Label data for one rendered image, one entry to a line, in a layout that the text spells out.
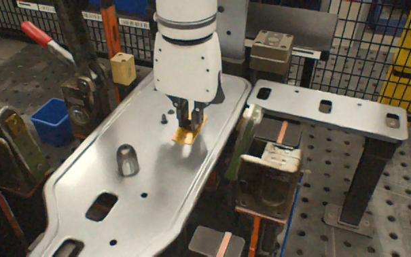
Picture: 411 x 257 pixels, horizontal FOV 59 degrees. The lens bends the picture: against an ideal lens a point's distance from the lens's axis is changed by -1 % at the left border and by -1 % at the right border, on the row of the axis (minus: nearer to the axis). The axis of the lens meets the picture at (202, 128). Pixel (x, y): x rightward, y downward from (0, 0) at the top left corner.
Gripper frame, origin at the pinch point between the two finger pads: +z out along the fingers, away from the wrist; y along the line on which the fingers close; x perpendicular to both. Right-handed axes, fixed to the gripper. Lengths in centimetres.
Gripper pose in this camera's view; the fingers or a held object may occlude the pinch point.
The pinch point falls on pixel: (189, 115)
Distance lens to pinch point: 63.3
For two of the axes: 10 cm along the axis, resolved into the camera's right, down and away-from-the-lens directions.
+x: 3.6, -6.0, 7.2
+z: 0.0, 7.7, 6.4
